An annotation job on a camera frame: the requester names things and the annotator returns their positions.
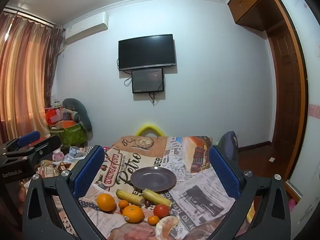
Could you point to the brown patterned curtain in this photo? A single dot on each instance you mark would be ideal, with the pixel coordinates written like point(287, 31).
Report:
point(53, 62)

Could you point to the white frosted wardrobe door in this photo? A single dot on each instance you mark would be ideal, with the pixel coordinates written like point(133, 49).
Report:
point(308, 80)

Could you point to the pink plush toy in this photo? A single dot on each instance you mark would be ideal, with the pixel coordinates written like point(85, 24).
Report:
point(58, 154)

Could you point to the large orange with sticker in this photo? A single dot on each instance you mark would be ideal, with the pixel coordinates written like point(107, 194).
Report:
point(133, 214)
point(106, 202)

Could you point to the white patterned cloth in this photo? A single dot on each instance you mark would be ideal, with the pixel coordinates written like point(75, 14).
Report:
point(76, 152)

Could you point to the orange sheer curtain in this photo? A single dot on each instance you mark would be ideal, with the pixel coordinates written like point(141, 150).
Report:
point(25, 80)

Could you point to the yellow chair backrest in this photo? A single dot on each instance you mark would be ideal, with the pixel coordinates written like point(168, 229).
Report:
point(150, 127)

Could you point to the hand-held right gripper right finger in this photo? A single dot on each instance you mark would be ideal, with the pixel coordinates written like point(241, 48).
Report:
point(223, 172)

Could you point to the peeled citrus piece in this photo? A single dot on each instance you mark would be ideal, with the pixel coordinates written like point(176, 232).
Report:
point(165, 223)

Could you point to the brown wooden door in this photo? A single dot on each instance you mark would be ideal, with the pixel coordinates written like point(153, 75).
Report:
point(285, 92)

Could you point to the wooden overhead cabinet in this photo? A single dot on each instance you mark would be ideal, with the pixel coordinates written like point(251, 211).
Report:
point(247, 5)

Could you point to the grey long pillow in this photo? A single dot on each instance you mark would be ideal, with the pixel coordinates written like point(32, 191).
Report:
point(83, 112)

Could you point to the yellow banana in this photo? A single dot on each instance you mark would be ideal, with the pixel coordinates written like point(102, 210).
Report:
point(157, 197)
point(128, 196)

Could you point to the small black wall monitor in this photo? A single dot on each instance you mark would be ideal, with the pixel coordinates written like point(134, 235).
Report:
point(147, 80)

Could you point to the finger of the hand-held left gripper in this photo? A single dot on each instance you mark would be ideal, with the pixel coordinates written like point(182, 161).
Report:
point(27, 137)
point(42, 150)

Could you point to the printed newspaper tablecloth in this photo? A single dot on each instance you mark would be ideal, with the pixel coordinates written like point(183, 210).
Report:
point(150, 155)

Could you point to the pink plastic object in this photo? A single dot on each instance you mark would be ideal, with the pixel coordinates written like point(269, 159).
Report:
point(291, 205)

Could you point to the orange box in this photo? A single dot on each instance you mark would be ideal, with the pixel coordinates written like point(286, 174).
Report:
point(67, 124)

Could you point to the dark round plate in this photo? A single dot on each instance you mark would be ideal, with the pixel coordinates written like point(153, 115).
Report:
point(152, 178)

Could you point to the small tangerine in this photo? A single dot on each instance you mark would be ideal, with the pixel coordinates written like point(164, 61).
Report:
point(123, 204)
point(153, 220)

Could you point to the blue grey chair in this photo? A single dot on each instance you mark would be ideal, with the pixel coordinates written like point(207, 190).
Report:
point(228, 140)

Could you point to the white air conditioner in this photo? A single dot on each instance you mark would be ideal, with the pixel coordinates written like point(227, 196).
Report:
point(85, 27)

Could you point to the large black wall television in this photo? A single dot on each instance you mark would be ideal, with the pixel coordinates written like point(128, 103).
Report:
point(147, 52)

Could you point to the red tomato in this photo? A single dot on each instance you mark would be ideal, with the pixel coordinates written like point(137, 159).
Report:
point(161, 210)

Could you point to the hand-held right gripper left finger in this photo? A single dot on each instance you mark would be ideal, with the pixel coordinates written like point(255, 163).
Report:
point(90, 170)

